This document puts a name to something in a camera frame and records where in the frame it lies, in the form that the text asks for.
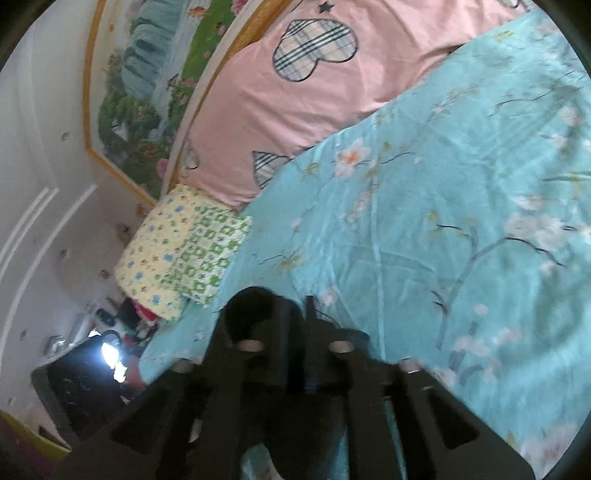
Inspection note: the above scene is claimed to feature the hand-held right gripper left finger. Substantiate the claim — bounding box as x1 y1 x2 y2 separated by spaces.
53 293 302 480

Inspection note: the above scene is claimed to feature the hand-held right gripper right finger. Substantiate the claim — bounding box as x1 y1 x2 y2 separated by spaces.
302 295 536 480

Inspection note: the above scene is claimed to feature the yellow green patterned small pillow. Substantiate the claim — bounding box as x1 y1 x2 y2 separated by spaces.
115 185 254 321

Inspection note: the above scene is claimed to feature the teal floral bed sheet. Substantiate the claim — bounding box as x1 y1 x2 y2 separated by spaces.
139 0 591 480

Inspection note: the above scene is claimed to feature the dark bedside table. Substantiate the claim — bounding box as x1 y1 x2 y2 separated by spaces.
30 337 146 446

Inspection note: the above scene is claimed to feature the pink plaid-heart pillow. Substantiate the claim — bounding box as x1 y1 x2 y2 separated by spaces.
173 0 532 208

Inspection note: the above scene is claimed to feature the purple yellow-edged furniture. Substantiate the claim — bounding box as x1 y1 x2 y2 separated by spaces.
0 411 72 480

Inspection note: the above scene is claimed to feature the white panelled door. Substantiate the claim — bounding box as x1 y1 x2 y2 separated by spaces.
0 46 155 370

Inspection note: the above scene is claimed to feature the landscape wall painting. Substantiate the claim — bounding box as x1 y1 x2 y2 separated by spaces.
83 0 296 206

